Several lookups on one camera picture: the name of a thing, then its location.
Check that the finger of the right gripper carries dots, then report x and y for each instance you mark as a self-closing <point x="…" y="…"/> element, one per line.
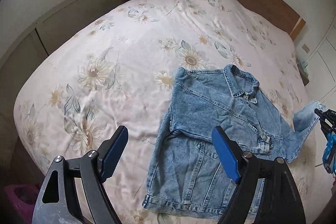
<point x="322" y="114"/>

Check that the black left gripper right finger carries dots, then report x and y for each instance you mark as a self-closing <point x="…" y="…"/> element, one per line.
<point x="280" y="200"/>

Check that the pink plastic bin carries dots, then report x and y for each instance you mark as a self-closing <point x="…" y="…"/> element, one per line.
<point x="23" y="198"/>

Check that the bedside table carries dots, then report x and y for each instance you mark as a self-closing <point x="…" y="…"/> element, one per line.
<point x="303" y="74"/>

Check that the floral white bed cover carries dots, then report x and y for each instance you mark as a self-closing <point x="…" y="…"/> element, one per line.
<point x="120" y="70"/>

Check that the white wardrobe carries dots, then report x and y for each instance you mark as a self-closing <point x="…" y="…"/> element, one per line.
<point x="316" y="53"/>

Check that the blue denim jacket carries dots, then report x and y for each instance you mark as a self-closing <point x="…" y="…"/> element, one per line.
<point x="185" y="174"/>

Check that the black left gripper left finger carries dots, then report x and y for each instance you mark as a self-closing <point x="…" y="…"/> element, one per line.
<point x="58" y="202"/>

